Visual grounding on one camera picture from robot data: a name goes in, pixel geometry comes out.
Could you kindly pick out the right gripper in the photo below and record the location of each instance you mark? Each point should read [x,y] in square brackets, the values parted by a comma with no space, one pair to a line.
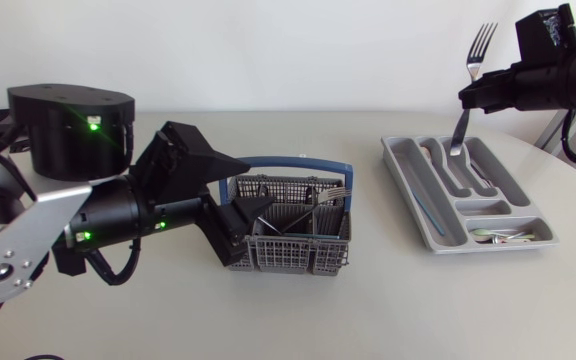
[493,90]

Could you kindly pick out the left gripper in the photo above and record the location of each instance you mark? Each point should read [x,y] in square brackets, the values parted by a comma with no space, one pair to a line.
[224,235]

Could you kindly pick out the steel fork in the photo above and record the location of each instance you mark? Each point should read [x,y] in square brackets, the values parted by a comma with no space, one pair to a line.
[330,195]
[475,55]

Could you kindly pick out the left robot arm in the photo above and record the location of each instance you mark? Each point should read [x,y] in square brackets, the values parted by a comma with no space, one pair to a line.
[23,235]

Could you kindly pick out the grey cutlery basket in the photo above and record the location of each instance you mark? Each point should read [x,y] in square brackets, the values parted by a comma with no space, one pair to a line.
[293,255]

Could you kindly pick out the grey cutlery tray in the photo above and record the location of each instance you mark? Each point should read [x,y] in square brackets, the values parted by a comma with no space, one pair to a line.
[418,200]

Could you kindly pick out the steel knife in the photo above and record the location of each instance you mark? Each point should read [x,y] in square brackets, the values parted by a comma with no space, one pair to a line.
[269,226]

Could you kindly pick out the blue plastic stick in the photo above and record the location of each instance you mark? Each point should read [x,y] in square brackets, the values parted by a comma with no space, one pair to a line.
[429,212]

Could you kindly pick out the pale green plastic spoon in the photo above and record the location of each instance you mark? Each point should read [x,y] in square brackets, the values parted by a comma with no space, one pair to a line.
[483,232]

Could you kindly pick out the small steel spoon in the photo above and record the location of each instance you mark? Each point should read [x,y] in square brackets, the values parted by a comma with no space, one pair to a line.
[503,239]

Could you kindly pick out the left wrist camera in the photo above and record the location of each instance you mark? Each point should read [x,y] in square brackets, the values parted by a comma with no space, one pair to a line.
[193,160]

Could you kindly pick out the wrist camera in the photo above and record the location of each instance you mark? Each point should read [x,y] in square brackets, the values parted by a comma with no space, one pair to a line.
[548,35]
[193,160]

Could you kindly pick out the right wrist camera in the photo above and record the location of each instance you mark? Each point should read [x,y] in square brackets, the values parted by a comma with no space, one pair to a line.
[548,35]

